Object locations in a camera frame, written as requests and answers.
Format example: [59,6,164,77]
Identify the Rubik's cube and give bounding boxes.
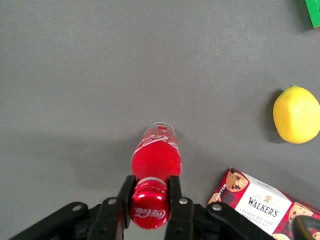
[303,0,320,29]

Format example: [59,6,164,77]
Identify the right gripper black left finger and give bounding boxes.
[85,174,138,240]

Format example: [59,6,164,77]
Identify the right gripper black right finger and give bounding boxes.
[163,175,198,240]

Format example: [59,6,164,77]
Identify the red Walkers shortbread box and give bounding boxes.
[206,166,320,240]

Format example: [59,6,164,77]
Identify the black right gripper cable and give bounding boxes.
[290,215,320,240]

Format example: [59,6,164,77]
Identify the yellow lemon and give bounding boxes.
[272,83,320,145]

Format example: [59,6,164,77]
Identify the red coke bottle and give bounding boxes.
[128,121,182,230]

